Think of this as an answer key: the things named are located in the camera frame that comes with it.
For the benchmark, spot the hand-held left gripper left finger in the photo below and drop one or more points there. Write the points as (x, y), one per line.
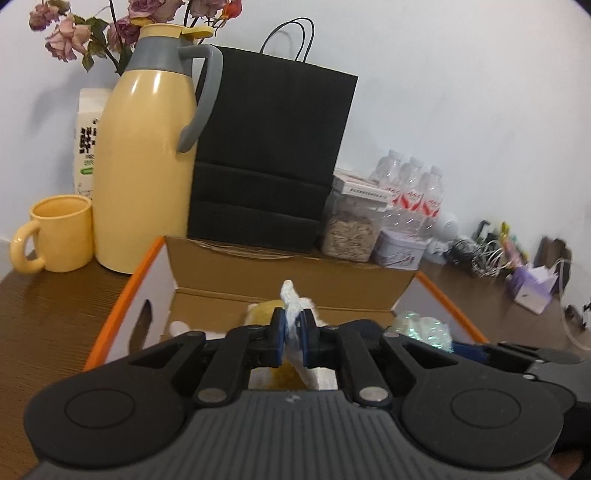
(277, 337)

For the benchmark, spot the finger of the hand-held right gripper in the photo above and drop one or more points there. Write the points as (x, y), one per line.
(508, 353)

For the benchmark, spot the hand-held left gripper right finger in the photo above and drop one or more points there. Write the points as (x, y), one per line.
(303, 337)

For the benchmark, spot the white tissue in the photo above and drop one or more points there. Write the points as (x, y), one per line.
(288, 295)

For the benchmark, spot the red cardboard box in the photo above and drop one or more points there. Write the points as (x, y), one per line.
(277, 277)

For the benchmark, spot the yellow sponge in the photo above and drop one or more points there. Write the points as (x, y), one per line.
(258, 311)

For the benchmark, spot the purple tissue pack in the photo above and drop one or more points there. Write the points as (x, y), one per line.
(531, 286)

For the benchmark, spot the dark brown object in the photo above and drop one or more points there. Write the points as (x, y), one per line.
(554, 256)

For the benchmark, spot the yellow pink packets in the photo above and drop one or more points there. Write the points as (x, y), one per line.
(510, 242)

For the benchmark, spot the clear sunflower seed jar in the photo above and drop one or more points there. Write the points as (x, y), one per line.
(348, 235)

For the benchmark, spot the black charger plug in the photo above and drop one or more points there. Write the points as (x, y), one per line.
(483, 229)

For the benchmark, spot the lavender tin box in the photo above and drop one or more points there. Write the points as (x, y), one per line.
(399, 249)

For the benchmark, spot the white round device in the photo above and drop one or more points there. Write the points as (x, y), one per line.
(448, 228)

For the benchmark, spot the small white flat box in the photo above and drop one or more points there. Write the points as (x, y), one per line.
(360, 184)

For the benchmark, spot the clear water bottle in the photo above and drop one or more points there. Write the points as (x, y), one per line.
(385, 168)
(431, 198)
(411, 184)

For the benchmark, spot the black paper bag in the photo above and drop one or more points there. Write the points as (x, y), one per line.
(268, 138)

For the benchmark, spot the yellow thermos jug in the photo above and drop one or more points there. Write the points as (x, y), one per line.
(138, 161)

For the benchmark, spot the yellow mug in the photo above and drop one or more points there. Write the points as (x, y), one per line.
(60, 235)

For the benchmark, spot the white milk carton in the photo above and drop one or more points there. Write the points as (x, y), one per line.
(90, 138)

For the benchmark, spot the dried rose bouquet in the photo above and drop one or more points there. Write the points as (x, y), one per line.
(64, 39)

